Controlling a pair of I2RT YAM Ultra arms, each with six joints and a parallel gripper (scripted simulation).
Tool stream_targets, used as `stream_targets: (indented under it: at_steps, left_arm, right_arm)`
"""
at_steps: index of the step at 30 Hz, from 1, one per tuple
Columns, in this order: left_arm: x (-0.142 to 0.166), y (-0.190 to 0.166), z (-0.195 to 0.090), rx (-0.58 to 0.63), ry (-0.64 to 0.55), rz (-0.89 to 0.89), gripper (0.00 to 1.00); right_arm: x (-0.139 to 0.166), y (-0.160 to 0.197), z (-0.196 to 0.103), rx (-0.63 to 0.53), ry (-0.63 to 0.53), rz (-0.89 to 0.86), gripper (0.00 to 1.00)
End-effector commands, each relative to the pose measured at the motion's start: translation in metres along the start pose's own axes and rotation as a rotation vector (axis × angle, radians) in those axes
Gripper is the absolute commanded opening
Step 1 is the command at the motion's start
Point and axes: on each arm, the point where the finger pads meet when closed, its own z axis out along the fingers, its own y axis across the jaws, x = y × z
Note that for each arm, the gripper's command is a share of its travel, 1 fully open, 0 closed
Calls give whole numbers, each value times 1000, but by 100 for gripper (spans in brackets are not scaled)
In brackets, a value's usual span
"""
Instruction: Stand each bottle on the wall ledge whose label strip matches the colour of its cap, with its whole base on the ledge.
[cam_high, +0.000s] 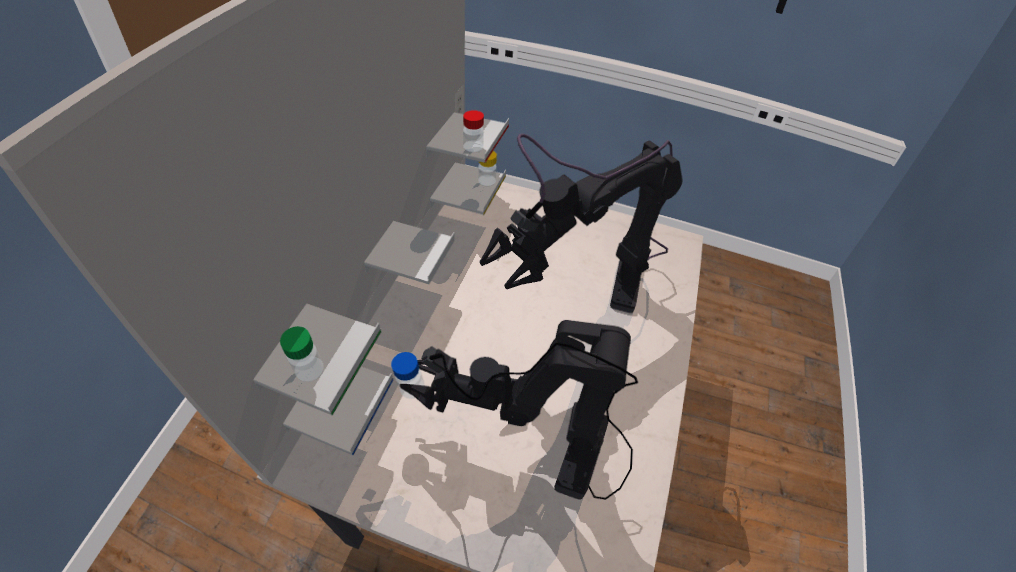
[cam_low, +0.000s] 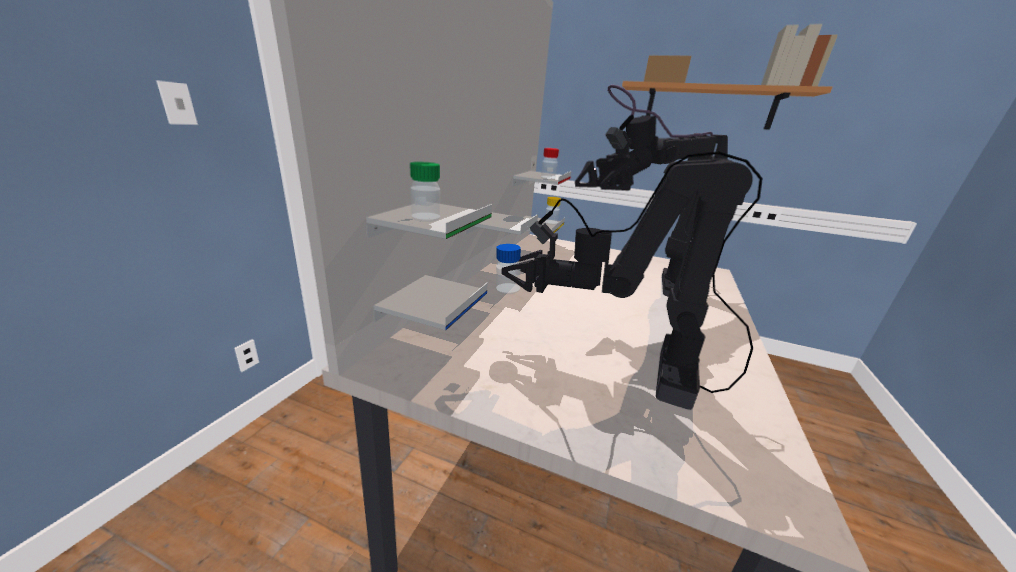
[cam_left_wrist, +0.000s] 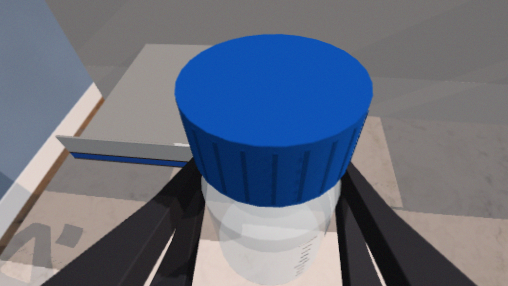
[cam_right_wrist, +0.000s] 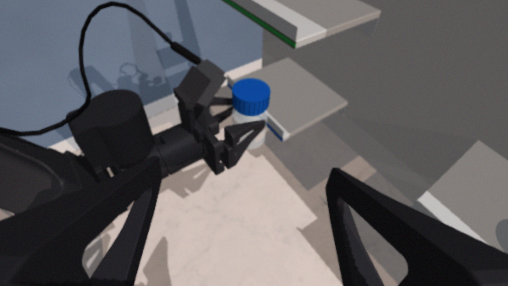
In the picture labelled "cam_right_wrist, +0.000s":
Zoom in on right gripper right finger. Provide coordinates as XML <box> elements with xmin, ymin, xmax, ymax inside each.
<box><xmin>326</xmin><ymin>168</ymin><xmax>508</xmax><ymax>286</ymax></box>

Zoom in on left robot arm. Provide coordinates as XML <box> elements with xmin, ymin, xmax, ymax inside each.
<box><xmin>0</xmin><ymin>59</ymin><xmax>227</xmax><ymax>214</ymax></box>

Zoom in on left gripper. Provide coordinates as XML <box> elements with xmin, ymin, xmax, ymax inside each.
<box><xmin>154</xmin><ymin>66</ymin><xmax>266</xmax><ymax>175</ymax></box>

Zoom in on grey wall panel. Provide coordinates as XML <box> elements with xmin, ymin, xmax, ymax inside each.
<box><xmin>262</xmin><ymin>0</ymin><xmax>508</xmax><ymax>203</ymax></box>

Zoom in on blue-capped clear bottle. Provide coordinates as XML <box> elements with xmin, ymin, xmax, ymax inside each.
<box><xmin>232</xmin><ymin>78</ymin><xmax>270</xmax><ymax>150</ymax></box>

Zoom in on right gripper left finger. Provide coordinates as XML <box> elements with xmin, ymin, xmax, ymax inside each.
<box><xmin>0</xmin><ymin>156</ymin><xmax>162</xmax><ymax>286</ymax></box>

